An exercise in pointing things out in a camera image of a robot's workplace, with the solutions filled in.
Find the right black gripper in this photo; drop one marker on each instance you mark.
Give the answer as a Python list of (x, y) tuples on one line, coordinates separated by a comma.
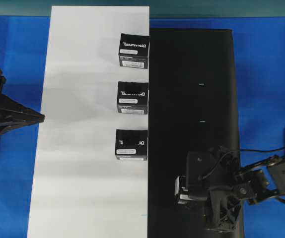
[(223, 208)]

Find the black dynamixel box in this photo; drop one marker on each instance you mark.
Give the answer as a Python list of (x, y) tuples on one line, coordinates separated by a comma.
[(132, 98), (134, 51), (181, 192), (131, 145)]

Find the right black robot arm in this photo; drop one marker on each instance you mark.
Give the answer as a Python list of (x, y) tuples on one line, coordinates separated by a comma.
[(257, 182)]

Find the black base board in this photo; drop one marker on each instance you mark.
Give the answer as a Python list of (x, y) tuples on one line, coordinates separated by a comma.
[(192, 107)]

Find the white base board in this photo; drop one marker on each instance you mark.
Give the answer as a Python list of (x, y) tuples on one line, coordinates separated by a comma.
[(80, 189)]

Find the blue table cloth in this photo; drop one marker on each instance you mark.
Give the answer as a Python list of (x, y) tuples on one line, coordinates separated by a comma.
[(259, 46)]

